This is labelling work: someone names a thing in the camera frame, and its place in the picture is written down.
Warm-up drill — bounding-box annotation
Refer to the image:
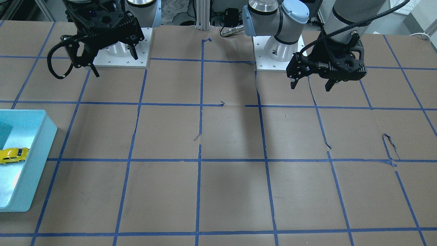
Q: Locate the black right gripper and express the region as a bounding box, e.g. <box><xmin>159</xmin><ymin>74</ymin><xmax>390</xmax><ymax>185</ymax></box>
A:
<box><xmin>61</xmin><ymin>0</ymin><xmax>144</xmax><ymax>78</ymax></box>

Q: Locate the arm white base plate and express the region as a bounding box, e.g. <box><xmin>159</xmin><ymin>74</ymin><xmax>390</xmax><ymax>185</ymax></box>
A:
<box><xmin>252</xmin><ymin>35</ymin><xmax>305</xmax><ymax>72</ymax></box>
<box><xmin>93</xmin><ymin>28</ymin><xmax>153</xmax><ymax>68</ymax></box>

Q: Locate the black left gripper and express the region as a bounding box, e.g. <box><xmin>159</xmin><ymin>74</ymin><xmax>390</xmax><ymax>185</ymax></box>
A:
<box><xmin>286</xmin><ymin>34</ymin><xmax>367</xmax><ymax>92</ymax></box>

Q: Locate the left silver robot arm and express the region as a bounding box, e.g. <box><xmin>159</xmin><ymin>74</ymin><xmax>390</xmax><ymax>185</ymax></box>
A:
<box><xmin>242</xmin><ymin>0</ymin><xmax>384</xmax><ymax>91</ymax></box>

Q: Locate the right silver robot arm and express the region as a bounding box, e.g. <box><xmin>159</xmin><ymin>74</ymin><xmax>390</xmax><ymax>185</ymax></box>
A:
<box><xmin>47</xmin><ymin>0</ymin><xmax>162</xmax><ymax>79</ymax></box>

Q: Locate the yellow beetle toy car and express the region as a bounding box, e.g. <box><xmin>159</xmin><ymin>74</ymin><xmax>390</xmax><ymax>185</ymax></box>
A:
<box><xmin>0</xmin><ymin>148</ymin><xmax>30</xmax><ymax>165</ymax></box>

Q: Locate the turquoise plastic bin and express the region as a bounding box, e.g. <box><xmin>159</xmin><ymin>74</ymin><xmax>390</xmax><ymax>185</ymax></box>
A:
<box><xmin>0</xmin><ymin>109</ymin><xmax>57</xmax><ymax>212</ymax></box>

